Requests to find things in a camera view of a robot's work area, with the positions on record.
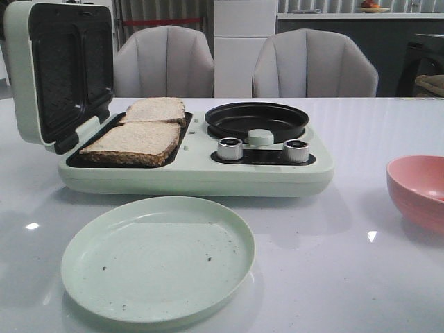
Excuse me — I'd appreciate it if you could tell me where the white bread slice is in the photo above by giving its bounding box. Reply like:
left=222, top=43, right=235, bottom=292
left=79, top=121, right=180, bottom=167
left=119, top=97, right=186, bottom=127

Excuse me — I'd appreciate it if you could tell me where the pink bowl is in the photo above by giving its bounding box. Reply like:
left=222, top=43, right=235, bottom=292
left=386, top=155, right=443, bottom=234

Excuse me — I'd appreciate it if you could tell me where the mint green sandwich maker lid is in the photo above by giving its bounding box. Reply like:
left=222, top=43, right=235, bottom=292
left=3, top=1, right=114, bottom=155

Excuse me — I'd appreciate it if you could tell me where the mint green breakfast maker base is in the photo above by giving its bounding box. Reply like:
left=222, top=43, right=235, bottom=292
left=58, top=110, right=334, bottom=197

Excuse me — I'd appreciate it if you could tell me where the left silver control knob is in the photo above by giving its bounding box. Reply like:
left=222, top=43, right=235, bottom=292
left=216, top=137, right=243, bottom=161

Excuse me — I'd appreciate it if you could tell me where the silver control knob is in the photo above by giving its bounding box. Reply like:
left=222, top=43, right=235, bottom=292
left=216, top=137, right=243, bottom=161
left=282, top=139, right=309, bottom=163

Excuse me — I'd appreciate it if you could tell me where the right silver control knob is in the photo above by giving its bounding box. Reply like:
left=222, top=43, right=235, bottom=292
left=282, top=139, right=309, bottom=163

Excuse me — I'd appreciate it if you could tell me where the black round frying pan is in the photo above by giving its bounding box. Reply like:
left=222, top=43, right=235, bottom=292
left=205, top=101, right=309, bottom=143

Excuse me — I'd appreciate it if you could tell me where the mint green round plate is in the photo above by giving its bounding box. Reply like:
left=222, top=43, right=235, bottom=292
left=61, top=196, right=255, bottom=325

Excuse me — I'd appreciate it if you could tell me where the left beige upholstered chair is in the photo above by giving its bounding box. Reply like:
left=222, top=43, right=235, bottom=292
left=114, top=26, right=214, bottom=98

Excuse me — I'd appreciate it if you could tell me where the beige upholstered chair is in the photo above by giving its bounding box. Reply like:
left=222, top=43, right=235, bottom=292
left=114, top=26, right=214, bottom=98
left=252, top=28, right=379, bottom=98

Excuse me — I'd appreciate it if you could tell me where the right beige upholstered chair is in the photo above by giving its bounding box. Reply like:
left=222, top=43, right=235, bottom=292
left=252, top=28, right=379, bottom=98

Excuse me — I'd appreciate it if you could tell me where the white refrigerator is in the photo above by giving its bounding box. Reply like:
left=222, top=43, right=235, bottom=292
left=214, top=1, right=278, bottom=98

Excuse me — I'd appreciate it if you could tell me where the dark grey kitchen counter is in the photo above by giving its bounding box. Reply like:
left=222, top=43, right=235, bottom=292
left=276, top=13, right=443, bottom=97

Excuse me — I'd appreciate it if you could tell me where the fruit plate on counter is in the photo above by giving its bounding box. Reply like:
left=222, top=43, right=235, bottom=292
left=358, top=0, right=391, bottom=13

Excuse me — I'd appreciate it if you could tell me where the mint green pan handle knob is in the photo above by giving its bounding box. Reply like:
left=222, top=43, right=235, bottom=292
left=247, top=129, right=274, bottom=146

